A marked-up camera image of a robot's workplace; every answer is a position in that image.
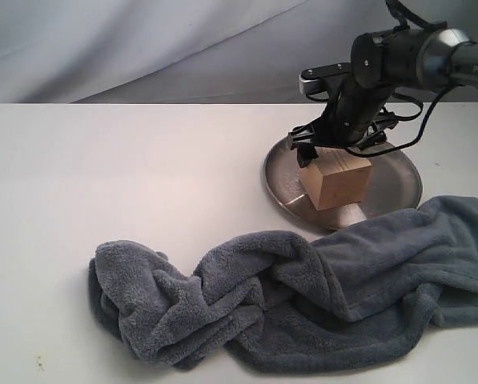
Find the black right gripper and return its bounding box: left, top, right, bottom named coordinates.
left=288, top=86, right=395, bottom=167

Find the wooden cube block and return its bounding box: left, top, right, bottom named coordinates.
left=299, top=148, right=372, bottom=210

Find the blue fleece towel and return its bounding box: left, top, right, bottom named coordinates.
left=88, top=196, right=478, bottom=374

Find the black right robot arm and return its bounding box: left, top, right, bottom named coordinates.
left=288, top=27, right=478, bottom=168

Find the round steel plate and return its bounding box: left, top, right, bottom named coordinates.
left=262, top=138, right=423, bottom=233

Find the white backdrop sheet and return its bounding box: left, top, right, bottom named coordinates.
left=0, top=0, right=478, bottom=104

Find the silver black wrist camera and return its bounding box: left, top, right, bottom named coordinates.
left=299, top=62, right=351, bottom=95

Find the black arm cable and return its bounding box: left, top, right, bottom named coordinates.
left=302, top=0, right=478, bottom=159

